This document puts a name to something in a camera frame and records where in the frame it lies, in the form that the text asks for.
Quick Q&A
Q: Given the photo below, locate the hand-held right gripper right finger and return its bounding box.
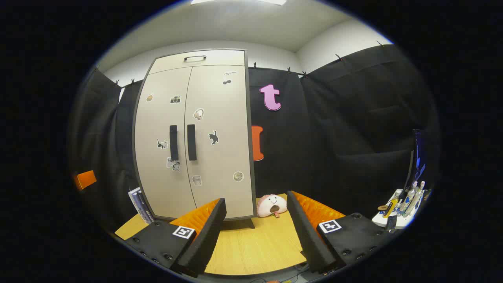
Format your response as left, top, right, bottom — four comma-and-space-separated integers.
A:
286, 191, 395, 274

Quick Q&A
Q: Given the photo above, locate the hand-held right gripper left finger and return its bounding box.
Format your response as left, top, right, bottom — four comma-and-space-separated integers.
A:
125, 198, 228, 278

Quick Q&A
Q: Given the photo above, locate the beige cabinet door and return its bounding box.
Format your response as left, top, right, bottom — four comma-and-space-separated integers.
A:
184, 64, 255, 220
134, 67, 196, 219

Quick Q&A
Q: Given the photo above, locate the beige double-door shoe cabinet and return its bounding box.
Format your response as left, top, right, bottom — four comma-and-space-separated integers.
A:
132, 49, 257, 229

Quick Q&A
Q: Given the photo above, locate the pink white plush toy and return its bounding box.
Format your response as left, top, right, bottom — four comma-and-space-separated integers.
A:
257, 194, 288, 218

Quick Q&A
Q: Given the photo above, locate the blue white book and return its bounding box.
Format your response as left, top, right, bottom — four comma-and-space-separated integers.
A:
134, 189, 148, 221

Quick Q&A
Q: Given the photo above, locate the dark blue book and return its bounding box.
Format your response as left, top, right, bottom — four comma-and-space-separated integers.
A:
138, 193, 154, 224

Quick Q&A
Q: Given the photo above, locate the white tray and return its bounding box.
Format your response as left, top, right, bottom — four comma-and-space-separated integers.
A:
372, 189, 417, 230

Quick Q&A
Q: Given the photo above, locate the yellow black tool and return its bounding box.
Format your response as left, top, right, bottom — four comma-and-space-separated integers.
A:
383, 198, 398, 218

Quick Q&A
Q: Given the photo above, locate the black backdrop cloth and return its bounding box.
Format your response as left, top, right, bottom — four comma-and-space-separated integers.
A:
70, 44, 439, 236

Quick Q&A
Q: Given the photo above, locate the clear plastic bottle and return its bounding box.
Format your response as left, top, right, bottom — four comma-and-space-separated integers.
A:
400, 182, 418, 215
407, 181, 426, 217

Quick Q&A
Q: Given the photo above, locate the long ceiling light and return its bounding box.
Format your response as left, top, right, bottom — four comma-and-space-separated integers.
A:
191, 0, 287, 6

